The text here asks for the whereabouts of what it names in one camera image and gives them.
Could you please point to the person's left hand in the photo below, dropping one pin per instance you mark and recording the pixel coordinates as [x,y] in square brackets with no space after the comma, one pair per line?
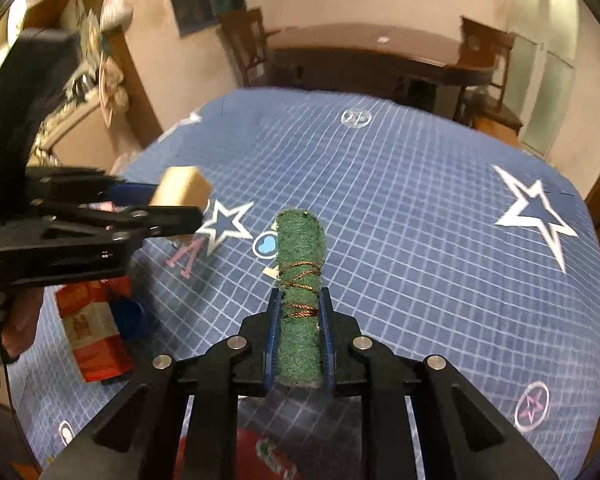
[22,320]

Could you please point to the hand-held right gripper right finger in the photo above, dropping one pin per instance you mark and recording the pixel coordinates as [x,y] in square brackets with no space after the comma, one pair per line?
[328,355]

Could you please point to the frosted glass door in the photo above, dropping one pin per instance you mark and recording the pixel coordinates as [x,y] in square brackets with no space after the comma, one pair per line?
[545,60]

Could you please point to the blue star-printed tablecloth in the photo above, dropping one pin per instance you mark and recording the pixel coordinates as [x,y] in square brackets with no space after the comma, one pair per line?
[405,210]

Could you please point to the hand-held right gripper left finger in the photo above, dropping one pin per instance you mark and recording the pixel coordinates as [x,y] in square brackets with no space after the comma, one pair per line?
[271,350]

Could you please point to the red plastic packet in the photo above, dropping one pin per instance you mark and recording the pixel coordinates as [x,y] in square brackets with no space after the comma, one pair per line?
[117,290]

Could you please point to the hanging white plastic bag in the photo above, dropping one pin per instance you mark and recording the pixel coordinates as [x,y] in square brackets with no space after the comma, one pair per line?
[114,7]

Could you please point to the red white cigarette box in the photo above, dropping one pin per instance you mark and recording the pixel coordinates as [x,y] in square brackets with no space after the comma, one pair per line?
[92,330]

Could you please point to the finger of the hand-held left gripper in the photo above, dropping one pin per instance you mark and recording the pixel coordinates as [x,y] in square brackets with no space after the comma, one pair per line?
[170,220]
[135,194]

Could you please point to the dark wooden chair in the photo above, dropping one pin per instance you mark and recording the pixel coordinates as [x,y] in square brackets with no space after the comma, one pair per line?
[485,50]
[242,45]

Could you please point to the green turf roll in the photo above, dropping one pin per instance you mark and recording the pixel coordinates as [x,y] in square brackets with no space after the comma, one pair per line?
[300,240]

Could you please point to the red apple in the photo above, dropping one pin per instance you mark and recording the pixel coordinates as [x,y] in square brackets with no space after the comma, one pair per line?
[205,452]

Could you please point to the hanging beige cloth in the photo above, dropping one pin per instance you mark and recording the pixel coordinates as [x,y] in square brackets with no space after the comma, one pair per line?
[112,85]

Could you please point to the dark wooden dining table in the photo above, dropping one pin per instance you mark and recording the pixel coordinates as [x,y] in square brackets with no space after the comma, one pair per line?
[370,55]

